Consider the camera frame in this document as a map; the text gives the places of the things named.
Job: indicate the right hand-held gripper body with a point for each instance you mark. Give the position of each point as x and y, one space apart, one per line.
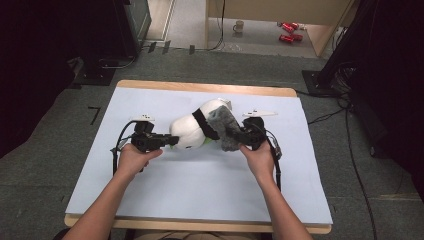
255 133

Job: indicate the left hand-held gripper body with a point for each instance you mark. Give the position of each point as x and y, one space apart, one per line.
145 140

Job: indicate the grey fluffy scarf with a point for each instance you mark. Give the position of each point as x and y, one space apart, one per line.
225 126

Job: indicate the panda plush toy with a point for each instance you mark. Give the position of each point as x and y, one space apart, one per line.
188 130

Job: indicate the person's left hand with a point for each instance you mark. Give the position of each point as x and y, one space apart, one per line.
135 161

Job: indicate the person's right hand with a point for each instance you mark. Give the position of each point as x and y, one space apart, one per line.
258 163

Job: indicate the wooden table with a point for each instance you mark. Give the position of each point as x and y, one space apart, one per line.
206 88

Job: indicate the black tape corner mark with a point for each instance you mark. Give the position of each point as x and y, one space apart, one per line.
96 113

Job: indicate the pale blue table mat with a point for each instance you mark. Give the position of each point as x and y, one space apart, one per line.
200 193

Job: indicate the black stand base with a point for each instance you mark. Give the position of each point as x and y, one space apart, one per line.
95 75

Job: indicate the black slanted stand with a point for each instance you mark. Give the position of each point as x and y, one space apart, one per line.
321 80

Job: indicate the person's beige trousers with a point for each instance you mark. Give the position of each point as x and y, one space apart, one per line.
200 236

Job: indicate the red can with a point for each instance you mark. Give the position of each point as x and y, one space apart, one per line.
287 27
298 37
286 38
295 25

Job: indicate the beige mug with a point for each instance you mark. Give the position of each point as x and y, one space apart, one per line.
238 26

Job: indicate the dark glass-door cabinet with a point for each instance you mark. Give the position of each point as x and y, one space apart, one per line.
133 23

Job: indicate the wooden open cabinet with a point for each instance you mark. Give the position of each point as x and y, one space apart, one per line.
266 10

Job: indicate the dark curtain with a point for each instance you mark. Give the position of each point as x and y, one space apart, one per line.
30 66
396 83

